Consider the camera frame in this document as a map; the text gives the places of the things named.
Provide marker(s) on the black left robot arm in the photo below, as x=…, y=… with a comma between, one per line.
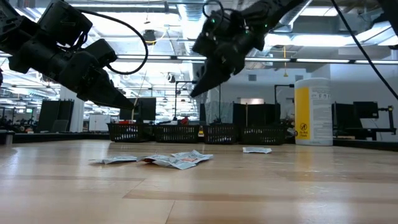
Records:
x=31, y=46

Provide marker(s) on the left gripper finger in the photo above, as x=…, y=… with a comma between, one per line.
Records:
x=109, y=96

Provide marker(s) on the silver ventilation duct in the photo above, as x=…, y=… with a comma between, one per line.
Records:
x=194, y=28
x=295, y=12

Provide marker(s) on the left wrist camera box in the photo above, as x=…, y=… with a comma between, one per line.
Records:
x=101, y=53

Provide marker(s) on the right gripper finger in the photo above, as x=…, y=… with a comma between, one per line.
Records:
x=211, y=77

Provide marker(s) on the white packet with red print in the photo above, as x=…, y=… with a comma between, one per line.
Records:
x=194, y=156

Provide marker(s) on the black tubular rack frame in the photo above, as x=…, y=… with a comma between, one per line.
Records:
x=186, y=82

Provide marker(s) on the black partition panel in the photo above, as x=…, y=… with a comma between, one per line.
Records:
x=255, y=113
x=49, y=115

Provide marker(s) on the black desk monitor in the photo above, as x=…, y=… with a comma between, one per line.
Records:
x=365, y=109
x=146, y=109
x=343, y=116

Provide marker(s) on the yellow and white wipes canister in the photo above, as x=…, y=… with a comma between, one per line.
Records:
x=314, y=118

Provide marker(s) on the square white printed packet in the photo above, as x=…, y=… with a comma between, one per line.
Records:
x=257, y=150
x=171, y=162
x=119, y=159

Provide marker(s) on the white cabinet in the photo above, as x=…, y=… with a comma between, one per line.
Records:
x=99, y=123

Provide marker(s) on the black hanging ceiling lamp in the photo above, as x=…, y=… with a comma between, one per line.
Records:
x=149, y=35

